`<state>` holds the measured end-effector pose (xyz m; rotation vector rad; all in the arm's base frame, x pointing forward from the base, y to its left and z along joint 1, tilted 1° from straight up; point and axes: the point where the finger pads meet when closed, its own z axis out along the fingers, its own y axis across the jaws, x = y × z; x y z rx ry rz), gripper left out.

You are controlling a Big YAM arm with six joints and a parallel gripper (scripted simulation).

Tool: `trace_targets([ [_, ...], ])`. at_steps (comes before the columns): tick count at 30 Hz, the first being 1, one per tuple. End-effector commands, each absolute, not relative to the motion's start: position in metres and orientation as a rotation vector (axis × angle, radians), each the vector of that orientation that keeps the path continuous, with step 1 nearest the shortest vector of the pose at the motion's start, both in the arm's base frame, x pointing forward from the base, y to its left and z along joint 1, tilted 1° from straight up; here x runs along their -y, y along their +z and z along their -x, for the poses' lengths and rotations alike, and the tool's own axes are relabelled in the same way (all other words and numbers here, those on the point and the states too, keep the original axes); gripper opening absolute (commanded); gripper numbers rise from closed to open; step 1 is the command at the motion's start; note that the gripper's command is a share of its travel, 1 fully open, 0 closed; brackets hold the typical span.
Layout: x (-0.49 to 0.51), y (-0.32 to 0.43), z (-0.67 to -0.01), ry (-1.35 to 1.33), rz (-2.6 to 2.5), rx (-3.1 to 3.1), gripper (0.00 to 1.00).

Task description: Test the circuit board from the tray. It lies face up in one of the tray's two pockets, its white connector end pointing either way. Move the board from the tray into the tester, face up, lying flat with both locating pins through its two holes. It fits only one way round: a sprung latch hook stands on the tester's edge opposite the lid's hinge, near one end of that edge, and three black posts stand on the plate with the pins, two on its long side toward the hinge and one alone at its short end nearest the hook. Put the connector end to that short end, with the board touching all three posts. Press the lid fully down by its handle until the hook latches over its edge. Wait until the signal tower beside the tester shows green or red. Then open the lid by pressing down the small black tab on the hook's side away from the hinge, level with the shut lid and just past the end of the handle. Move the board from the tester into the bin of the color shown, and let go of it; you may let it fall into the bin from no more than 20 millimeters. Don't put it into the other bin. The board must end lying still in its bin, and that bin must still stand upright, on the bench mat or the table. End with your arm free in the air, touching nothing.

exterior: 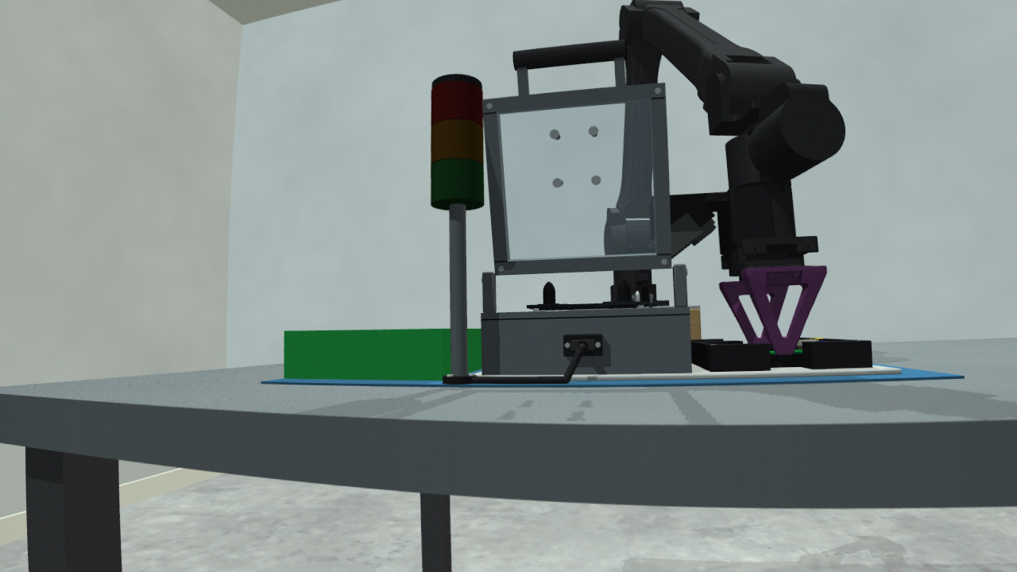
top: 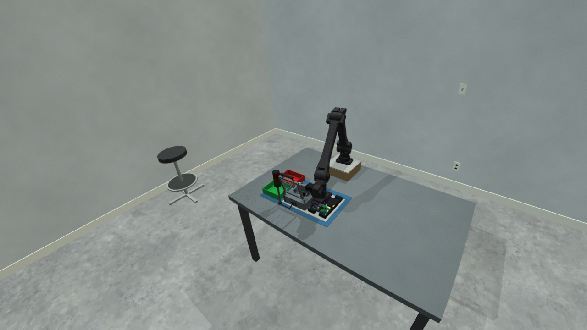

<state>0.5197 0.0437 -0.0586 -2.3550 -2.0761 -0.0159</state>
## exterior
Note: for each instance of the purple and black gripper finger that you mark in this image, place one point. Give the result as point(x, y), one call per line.
point(733, 289)
point(809, 277)

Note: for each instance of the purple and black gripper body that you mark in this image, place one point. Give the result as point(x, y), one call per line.
point(749, 253)

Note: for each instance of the green circuit board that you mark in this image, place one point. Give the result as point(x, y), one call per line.
point(798, 349)

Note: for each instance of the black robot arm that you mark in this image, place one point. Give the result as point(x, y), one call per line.
point(796, 125)

